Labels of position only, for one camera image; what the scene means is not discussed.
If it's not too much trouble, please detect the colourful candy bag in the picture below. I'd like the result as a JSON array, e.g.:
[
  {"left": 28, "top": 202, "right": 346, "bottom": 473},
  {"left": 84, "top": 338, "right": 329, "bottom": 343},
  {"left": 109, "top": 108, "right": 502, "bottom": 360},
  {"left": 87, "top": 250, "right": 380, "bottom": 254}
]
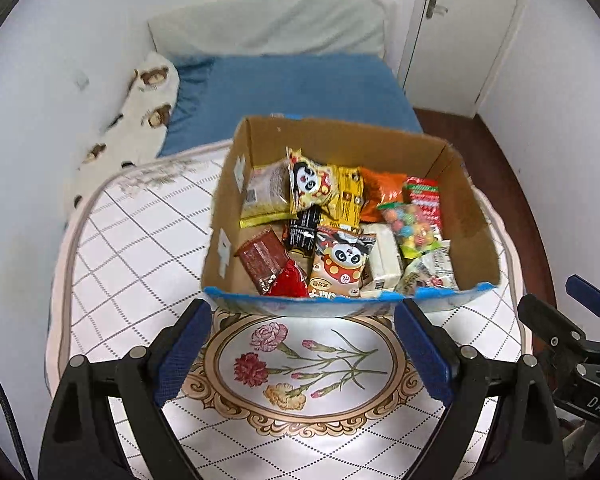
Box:
[{"left": 377, "top": 202, "right": 442, "bottom": 260}]

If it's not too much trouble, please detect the orange snack packet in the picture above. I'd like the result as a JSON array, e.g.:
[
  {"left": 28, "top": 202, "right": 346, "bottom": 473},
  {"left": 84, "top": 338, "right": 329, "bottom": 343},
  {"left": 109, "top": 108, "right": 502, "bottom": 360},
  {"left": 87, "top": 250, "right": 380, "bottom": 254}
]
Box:
[{"left": 358, "top": 167, "right": 407, "bottom": 223}]

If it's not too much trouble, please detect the small red snack packet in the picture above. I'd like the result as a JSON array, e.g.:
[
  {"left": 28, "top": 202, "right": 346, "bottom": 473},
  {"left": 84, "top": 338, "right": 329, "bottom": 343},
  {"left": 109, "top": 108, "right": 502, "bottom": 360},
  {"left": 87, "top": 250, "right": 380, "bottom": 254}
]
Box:
[{"left": 266, "top": 259, "right": 309, "bottom": 298}]

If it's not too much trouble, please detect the white bread packet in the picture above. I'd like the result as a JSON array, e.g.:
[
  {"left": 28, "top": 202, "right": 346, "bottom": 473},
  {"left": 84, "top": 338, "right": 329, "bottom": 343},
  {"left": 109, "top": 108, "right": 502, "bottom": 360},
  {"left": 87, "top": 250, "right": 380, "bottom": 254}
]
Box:
[{"left": 394, "top": 240, "right": 460, "bottom": 296}]

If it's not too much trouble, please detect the white wafer packet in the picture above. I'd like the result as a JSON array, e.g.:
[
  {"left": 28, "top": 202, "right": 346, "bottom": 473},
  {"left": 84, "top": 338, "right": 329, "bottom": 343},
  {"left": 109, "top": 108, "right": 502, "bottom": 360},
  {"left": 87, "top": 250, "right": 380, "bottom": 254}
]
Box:
[{"left": 361, "top": 223, "right": 402, "bottom": 298}]

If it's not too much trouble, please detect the white floral quilt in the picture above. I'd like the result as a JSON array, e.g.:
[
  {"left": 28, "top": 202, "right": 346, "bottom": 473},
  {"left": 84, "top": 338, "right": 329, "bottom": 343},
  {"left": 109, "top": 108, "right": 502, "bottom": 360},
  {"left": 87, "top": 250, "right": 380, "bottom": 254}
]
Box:
[{"left": 43, "top": 138, "right": 534, "bottom": 480}]

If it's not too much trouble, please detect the yellow black snack packet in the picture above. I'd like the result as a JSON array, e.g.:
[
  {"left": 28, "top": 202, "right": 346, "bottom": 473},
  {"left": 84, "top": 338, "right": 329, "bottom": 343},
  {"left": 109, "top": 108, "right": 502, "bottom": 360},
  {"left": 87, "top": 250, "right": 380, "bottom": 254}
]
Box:
[{"left": 320, "top": 166, "right": 364, "bottom": 233}]

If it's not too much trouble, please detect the dark red snack packet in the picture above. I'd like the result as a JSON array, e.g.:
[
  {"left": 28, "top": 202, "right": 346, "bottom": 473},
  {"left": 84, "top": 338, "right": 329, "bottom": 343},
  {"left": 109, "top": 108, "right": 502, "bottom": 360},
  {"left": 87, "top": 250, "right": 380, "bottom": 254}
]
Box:
[{"left": 235, "top": 228, "right": 289, "bottom": 295}]

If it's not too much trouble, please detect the cardboard milk box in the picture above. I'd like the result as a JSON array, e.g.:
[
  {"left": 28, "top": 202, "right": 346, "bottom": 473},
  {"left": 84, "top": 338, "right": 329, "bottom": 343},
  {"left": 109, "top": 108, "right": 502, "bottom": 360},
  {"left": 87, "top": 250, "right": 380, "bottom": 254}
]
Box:
[{"left": 201, "top": 116, "right": 501, "bottom": 316}]

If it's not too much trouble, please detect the black snack bar packet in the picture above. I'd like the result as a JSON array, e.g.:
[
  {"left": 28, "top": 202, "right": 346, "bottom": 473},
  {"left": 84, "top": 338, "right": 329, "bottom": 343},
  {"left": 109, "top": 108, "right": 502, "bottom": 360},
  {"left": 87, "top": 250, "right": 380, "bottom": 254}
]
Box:
[{"left": 282, "top": 205, "right": 322, "bottom": 257}]

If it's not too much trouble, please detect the yellow panda snack packet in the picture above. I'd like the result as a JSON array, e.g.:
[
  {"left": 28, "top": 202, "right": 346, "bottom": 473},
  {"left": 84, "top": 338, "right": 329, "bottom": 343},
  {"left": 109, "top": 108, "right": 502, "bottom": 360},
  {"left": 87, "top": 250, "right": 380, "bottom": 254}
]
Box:
[{"left": 286, "top": 148, "right": 339, "bottom": 216}]

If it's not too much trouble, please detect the white door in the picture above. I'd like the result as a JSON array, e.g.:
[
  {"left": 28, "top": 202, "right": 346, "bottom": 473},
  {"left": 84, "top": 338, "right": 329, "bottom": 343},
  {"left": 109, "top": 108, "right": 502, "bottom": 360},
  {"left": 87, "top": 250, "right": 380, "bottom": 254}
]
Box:
[{"left": 400, "top": 0, "right": 518, "bottom": 117}]

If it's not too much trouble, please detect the beige biscuit packet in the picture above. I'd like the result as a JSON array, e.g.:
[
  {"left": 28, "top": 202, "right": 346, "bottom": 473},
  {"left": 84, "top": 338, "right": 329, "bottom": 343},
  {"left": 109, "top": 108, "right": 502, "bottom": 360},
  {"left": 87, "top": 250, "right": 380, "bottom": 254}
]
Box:
[{"left": 239, "top": 158, "right": 294, "bottom": 229}]

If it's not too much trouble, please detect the bear print pillow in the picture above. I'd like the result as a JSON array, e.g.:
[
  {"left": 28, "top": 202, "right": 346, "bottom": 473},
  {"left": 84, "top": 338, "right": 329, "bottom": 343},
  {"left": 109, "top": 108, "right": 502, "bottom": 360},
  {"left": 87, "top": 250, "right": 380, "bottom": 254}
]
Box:
[{"left": 69, "top": 52, "right": 180, "bottom": 207}]

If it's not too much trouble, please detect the blue bed sheet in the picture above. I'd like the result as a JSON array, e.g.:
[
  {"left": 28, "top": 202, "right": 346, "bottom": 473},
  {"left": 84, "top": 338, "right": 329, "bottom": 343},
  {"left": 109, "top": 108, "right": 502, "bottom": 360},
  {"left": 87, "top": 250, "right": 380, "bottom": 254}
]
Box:
[{"left": 159, "top": 53, "right": 422, "bottom": 157}]

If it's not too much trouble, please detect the grey pillow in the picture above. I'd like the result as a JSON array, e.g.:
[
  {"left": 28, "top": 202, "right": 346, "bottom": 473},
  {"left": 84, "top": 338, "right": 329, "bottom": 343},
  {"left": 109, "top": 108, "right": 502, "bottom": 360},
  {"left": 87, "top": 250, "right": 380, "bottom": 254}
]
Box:
[{"left": 148, "top": 0, "right": 394, "bottom": 61}]

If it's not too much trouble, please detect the metal door handle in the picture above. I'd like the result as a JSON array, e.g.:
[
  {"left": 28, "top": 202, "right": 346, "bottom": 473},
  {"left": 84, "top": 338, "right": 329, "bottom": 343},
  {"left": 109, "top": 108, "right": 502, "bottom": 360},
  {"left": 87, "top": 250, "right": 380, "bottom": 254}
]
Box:
[{"left": 425, "top": 0, "right": 449, "bottom": 20}]

